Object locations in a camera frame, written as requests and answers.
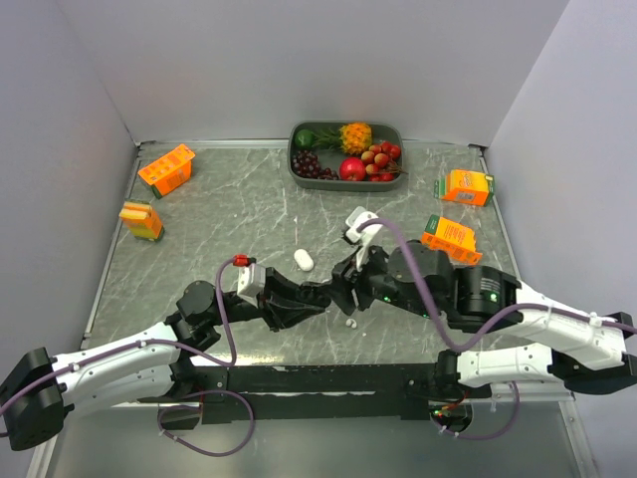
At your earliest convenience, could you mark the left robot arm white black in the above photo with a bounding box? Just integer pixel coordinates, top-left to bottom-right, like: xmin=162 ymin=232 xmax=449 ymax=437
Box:
xmin=1 ymin=264 xmax=332 ymax=451

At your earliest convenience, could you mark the red lychee bunch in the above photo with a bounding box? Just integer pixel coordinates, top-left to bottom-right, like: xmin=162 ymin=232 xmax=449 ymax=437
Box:
xmin=360 ymin=141 xmax=407 ymax=182

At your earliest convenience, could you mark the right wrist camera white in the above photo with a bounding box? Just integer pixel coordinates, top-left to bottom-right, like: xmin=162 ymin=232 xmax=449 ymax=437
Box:
xmin=343 ymin=206 xmax=382 ymax=272

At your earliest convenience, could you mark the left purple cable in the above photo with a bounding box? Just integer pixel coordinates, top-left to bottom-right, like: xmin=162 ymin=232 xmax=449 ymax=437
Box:
xmin=0 ymin=258 xmax=258 ymax=457

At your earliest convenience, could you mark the dark grape bunch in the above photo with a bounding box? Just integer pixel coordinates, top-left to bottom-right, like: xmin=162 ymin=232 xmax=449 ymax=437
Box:
xmin=291 ymin=150 xmax=338 ymax=180

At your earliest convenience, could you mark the orange yellow carton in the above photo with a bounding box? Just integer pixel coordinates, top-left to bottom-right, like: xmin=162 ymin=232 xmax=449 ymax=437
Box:
xmin=118 ymin=201 xmax=164 ymax=242

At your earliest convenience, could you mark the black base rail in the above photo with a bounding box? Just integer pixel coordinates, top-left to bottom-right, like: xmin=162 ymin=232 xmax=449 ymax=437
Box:
xmin=142 ymin=363 xmax=492 ymax=420

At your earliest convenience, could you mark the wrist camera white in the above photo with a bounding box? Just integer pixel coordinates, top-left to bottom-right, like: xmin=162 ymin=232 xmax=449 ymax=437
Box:
xmin=235 ymin=256 xmax=266 ymax=306
xmin=343 ymin=206 xmax=382 ymax=272

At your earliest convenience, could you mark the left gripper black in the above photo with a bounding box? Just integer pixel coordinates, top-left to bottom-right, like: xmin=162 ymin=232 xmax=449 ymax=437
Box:
xmin=209 ymin=267 xmax=324 ymax=332

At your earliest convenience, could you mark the orange flat box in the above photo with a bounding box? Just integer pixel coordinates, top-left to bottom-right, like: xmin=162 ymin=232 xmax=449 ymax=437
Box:
xmin=421 ymin=214 xmax=482 ymax=266

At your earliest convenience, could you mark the orange pineapple toy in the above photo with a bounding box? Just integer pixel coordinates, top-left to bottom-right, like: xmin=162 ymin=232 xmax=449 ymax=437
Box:
xmin=313 ymin=122 xmax=373 ymax=155

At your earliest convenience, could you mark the grey fruit tray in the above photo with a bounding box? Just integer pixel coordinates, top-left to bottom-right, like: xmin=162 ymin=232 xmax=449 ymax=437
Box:
xmin=287 ymin=120 xmax=407 ymax=192

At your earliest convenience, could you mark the green lime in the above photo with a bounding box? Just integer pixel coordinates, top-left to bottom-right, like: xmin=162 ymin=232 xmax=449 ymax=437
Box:
xmin=294 ymin=128 xmax=315 ymax=149

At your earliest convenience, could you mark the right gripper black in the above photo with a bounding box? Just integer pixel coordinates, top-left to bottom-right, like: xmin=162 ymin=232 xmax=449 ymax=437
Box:
xmin=318 ymin=234 xmax=440 ymax=318

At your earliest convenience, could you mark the orange green box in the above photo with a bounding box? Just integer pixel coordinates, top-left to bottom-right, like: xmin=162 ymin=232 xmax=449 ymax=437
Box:
xmin=434 ymin=169 xmax=495 ymax=207

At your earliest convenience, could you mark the red apple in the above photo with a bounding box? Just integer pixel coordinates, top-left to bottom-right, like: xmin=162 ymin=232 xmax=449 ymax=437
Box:
xmin=338 ymin=157 xmax=367 ymax=182

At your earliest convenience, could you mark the orange juice carton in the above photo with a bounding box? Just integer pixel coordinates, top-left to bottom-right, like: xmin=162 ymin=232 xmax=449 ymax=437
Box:
xmin=138 ymin=144 xmax=195 ymax=199

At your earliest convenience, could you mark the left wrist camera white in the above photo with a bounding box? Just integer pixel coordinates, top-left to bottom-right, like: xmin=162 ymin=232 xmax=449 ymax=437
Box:
xmin=235 ymin=256 xmax=266 ymax=306

